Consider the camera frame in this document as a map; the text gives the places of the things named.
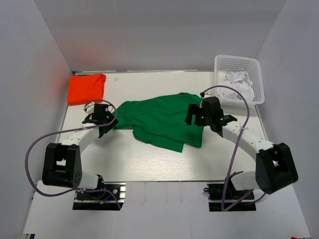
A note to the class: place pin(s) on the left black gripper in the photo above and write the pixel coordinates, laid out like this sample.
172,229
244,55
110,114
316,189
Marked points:
107,122

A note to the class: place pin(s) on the folded orange t shirt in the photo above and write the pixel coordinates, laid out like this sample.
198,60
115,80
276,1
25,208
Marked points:
82,89

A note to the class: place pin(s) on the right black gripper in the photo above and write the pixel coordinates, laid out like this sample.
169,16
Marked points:
197,115

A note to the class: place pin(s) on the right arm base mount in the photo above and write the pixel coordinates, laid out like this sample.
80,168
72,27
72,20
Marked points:
215,191

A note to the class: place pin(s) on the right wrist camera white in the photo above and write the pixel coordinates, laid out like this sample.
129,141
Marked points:
206,94

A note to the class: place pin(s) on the white t shirt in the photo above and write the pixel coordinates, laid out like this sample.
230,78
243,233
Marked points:
239,81

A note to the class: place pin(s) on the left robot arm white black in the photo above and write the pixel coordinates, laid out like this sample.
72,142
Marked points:
62,163

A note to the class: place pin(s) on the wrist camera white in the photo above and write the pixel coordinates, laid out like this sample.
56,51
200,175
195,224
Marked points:
206,94
89,108

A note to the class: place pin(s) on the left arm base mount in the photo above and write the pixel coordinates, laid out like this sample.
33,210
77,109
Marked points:
101,201

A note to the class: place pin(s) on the green t shirt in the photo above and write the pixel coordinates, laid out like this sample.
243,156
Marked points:
161,122

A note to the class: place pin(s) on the white plastic basket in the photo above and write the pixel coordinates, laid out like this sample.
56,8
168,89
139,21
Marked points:
224,64

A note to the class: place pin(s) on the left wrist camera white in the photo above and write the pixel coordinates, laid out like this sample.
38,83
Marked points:
89,108

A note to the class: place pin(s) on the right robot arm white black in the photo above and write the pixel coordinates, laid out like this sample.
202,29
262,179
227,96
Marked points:
275,167

